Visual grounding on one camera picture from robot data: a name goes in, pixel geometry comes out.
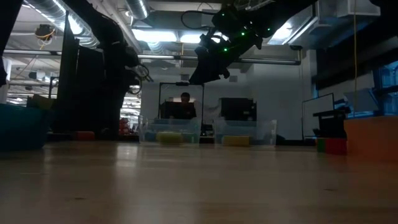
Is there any clear plastic bin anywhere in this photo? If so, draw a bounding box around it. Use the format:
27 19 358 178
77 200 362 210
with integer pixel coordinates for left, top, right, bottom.
213 117 277 146
138 115 203 144

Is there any orange translucent bin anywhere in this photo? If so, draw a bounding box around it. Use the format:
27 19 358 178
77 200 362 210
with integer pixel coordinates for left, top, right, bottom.
343 116 398 162

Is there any red wooden cube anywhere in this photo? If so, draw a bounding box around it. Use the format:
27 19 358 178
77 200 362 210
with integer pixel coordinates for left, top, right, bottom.
325 138 348 156

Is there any grey ceiling pipe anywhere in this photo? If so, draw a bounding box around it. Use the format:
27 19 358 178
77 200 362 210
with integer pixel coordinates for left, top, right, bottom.
136 53 302 66

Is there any window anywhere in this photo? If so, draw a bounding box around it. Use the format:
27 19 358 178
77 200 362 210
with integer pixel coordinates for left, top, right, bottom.
373 60 398 116

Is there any ceiling light panel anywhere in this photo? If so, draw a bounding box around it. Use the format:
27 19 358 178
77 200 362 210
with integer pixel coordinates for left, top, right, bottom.
180 32 203 44
132 29 178 44

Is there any silver ventilation duct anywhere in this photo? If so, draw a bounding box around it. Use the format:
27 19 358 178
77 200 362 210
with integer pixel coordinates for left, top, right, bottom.
126 0 150 20

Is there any black background desk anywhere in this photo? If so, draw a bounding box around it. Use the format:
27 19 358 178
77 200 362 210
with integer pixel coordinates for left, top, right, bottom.
312 107 352 139

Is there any grey tilted panel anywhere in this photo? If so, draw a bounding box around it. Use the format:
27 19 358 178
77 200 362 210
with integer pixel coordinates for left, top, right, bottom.
343 88 379 113

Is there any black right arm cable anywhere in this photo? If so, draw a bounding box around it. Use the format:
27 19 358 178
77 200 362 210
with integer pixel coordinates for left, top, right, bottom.
180 10 220 31

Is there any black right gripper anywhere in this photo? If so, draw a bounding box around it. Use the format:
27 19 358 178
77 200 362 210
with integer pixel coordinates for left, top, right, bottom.
188 33 250 85

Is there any black background box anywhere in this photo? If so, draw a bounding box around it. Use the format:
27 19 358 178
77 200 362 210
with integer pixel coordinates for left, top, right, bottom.
220 97 258 122

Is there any black background station frame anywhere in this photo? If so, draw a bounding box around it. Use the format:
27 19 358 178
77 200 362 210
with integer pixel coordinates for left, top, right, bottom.
157 82 205 134

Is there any red wooden block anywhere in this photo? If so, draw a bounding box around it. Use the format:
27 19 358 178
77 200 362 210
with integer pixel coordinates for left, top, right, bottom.
73 131 96 141

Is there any white ceiling box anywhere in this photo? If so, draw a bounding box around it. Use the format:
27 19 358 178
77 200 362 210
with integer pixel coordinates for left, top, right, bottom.
336 0 381 18

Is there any black partition stand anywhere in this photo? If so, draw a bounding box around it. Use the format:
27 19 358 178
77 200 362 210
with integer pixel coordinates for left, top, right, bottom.
51 11 126 139

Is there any whiteboard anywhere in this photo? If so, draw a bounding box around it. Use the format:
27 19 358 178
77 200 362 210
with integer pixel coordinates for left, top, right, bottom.
301 92 336 138

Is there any person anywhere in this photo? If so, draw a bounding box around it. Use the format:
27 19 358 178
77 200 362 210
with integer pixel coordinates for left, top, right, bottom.
174 91 198 120

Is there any yellow hanging cable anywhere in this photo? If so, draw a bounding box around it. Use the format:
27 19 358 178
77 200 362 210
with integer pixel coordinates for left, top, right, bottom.
353 0 358 119

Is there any teal plastic bin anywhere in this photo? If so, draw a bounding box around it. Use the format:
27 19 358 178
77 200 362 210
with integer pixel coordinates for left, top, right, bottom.
0 103 52 152

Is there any black background monitor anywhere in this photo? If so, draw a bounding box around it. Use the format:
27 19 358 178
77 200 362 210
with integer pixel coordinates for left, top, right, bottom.
160 101 195 120

